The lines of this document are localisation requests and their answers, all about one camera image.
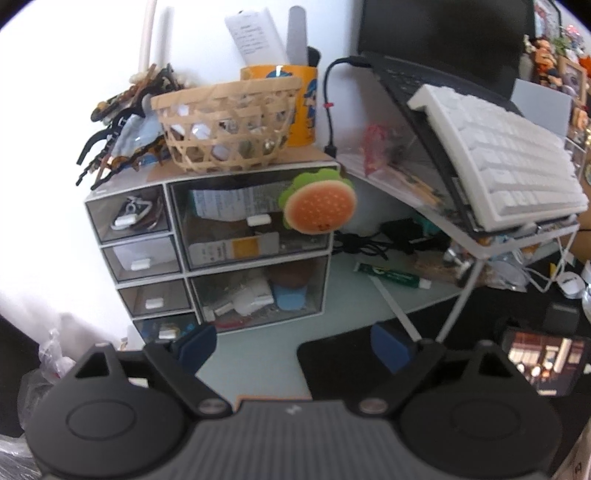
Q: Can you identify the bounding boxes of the clear large bottom drawer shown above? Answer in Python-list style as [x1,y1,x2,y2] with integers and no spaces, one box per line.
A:
[189,255,331,333]

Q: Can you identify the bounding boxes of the white drawer organizer cabinet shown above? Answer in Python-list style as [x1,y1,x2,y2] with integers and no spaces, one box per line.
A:
[85,161,332,342]

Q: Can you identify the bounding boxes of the black desk mat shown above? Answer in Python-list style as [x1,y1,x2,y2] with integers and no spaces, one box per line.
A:
[297,287,583,402]

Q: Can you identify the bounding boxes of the brown cardboard sheet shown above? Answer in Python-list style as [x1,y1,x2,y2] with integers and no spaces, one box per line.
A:
[235,395,311,404]

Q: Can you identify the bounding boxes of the green white tube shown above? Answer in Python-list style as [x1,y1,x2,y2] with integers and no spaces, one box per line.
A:
[353,262,432,290]

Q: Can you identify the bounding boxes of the white fluffy item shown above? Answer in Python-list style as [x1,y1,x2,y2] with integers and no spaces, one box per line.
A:
[231,278,274,316]

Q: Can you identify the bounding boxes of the clear plastic bags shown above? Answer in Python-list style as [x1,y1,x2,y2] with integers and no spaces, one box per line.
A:
[17,329,75,430]

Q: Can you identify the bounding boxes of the smartphone playing cartoon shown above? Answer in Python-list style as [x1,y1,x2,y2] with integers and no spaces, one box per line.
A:
[501,328,590,397]

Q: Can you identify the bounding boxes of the brown round plush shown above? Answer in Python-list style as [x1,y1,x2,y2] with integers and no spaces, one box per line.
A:
[267,264,312,289]

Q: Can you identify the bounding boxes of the hamburger plush toy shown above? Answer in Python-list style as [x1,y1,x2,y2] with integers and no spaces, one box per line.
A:
[277,168,358,235]

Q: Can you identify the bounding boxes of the red snack packet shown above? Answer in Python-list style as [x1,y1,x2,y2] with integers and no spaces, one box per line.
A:
[362,124,402,177]

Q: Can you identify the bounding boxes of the white mechanical keyboard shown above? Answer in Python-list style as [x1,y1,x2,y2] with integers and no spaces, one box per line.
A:
[408,85,588,232]

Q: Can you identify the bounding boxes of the black hair claw clips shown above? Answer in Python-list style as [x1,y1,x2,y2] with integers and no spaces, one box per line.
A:
[75,65,187,191]

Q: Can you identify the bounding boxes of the woven bamboo basket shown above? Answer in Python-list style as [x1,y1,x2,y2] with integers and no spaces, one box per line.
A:
[151,76,301,174]

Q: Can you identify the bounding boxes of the yellow cartoon pen cup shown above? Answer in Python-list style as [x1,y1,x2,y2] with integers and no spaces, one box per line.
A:
[239,64,320,149]

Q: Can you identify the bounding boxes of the black laptop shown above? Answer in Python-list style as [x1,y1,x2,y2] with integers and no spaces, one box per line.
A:
[358,0,583,236]

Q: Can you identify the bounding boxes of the black charger cable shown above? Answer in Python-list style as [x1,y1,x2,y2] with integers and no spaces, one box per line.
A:
[322,55,417,262]

